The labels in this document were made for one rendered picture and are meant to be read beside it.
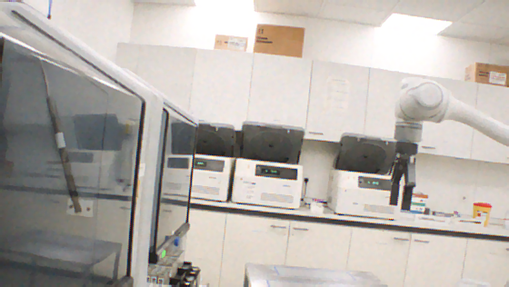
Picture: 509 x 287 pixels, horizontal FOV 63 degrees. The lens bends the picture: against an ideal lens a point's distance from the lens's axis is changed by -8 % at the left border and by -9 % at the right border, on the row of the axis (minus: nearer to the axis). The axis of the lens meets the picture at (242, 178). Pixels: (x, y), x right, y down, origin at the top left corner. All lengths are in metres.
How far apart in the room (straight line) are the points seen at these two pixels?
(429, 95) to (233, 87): 2.84
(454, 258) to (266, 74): 2.26
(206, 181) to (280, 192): 0.59
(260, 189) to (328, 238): 0.68
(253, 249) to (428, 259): 1.48
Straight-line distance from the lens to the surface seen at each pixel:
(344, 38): 4.47
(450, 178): 4.64
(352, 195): 3.71
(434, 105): 1.29
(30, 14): 1.20
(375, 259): 3.83
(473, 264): 4.15
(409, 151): 1.47
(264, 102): 3.93
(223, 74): 3.98
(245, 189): 3.63
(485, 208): 4.45
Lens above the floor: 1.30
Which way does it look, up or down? 3 degrees down
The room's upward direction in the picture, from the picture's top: 6 degrees clockwise
